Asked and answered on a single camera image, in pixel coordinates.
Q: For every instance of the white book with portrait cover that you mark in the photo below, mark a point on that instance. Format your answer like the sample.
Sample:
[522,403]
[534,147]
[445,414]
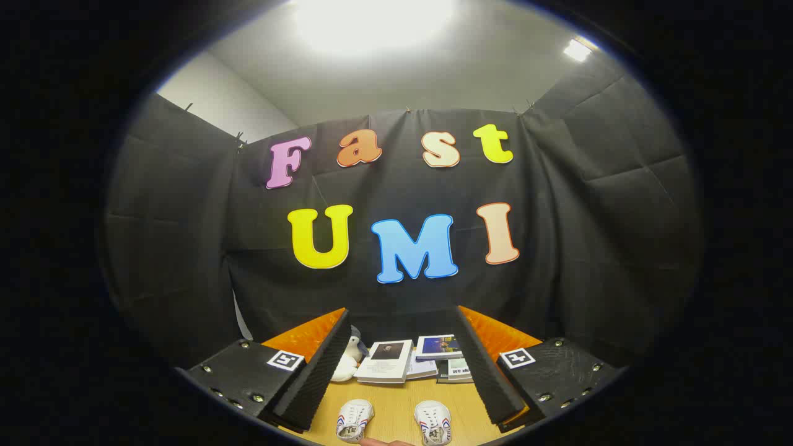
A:
[387,368]

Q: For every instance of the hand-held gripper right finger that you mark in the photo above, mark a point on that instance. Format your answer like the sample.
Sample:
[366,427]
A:
[486,378]

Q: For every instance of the penguin plush toy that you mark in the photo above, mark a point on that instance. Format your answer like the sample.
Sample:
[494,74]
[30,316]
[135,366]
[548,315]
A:
[347,365]

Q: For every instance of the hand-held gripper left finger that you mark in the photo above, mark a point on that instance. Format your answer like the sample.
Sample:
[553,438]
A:
[316,378]

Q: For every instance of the thin white book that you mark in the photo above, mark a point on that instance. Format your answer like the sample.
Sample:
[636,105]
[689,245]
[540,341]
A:
[421,368]

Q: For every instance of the white striped canvas shoe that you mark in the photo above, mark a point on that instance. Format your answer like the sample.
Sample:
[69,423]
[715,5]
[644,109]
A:
[432,421]
[354,418]

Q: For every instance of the book with pale green cover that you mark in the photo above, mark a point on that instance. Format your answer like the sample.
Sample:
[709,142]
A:
[457,370]

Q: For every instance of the book with blue picture cover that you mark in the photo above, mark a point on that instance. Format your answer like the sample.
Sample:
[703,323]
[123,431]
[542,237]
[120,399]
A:
[437,347]

